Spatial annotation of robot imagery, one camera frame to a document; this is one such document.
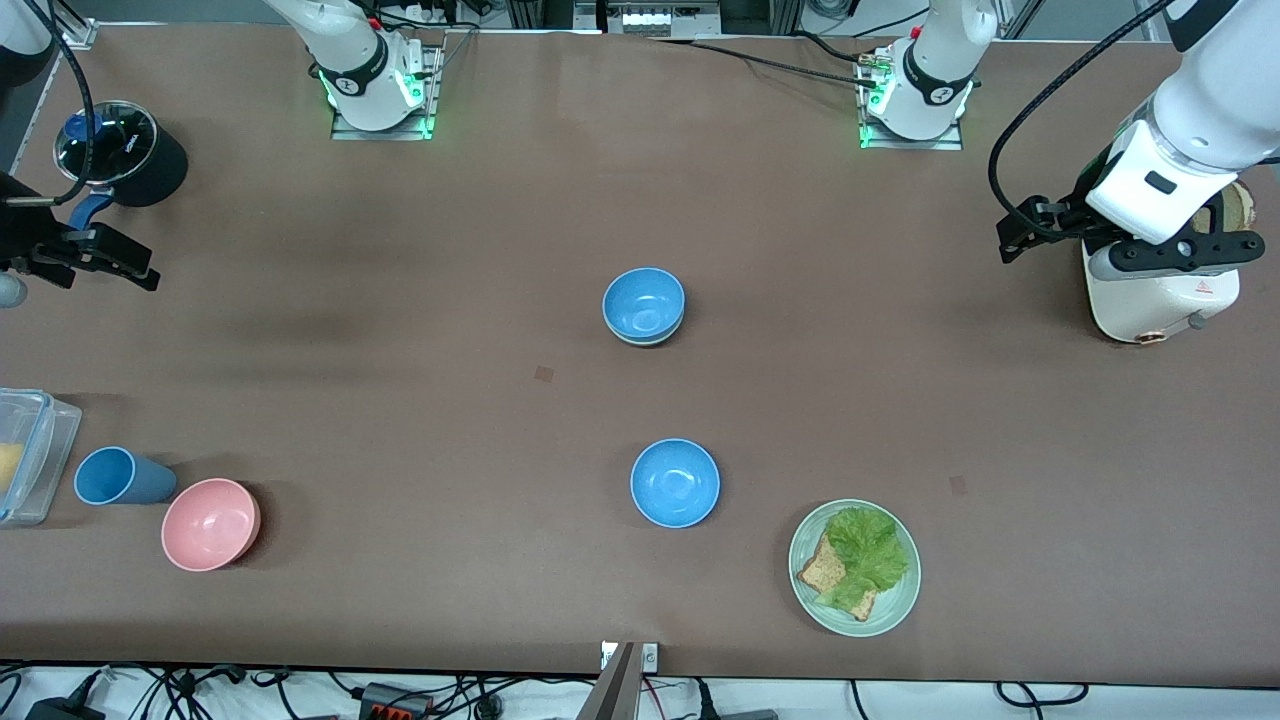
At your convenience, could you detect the blue bowl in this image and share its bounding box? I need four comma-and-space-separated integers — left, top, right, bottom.
602, 267, 687, 341
630, 438, 721, 529

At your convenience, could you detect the light green bowl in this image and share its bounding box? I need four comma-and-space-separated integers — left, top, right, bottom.
603, 315, 686, 348

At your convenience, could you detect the pink bowl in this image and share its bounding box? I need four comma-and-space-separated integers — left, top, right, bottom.
161, 478, 262, 573

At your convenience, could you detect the whole grain bread slice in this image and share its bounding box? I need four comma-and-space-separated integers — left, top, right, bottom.
1222, 180, 1257, 233

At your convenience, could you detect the glass pot lid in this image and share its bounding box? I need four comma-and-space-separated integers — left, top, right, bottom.
54, 100, 159, 191

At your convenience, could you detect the cream white toaster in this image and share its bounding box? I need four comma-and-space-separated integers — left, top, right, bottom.
1084, 240, 1242, 345

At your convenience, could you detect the clear plastic container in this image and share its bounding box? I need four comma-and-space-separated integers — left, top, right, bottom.
0, 388, 83, 528

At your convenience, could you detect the blue cup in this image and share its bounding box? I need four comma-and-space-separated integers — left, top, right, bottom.
73, 446, 179, 507

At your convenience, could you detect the green lettuce leaf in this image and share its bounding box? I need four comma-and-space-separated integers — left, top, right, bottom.
825, 507, 909, 611

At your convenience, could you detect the light green plate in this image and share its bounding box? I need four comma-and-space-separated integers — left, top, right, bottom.
788, 498, 922, 638

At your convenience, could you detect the brown toast slice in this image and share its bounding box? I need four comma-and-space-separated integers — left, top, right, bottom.
797, 533, 879, 623

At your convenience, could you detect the white power strip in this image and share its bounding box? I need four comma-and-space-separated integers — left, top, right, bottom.
600, 0, 723, 39

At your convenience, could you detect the black power adapter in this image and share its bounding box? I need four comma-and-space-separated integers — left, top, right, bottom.
25, 697, 106, 720

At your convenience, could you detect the black orange connector box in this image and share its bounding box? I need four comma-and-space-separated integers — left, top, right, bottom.
360, 682, 433, 720

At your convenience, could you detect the black pot with blue handle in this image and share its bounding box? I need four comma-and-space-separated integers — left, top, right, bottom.
52, 100, 189, 233

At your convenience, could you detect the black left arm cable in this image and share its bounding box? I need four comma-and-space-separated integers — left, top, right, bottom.
988, 0, 1173, 239

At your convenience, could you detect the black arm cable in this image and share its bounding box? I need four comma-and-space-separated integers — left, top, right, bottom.
988, 0, 1173, 239
15, 0, 96, 208

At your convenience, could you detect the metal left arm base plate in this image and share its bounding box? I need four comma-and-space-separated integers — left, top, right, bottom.
858, 50, 966, 151

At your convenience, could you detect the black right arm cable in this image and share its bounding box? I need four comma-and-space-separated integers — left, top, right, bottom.
15, 0, 96, 208

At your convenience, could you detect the short black table cable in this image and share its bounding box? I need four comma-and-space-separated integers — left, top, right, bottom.
793, 32, 876, 66

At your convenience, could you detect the long black table cable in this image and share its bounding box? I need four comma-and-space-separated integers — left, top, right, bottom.
648, 36, 881, 91

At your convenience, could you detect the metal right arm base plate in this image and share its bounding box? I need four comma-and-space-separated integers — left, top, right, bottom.
330, 45, 443, 141

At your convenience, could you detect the grey camera pole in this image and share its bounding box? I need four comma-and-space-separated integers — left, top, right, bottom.
578, 642, 641, 720

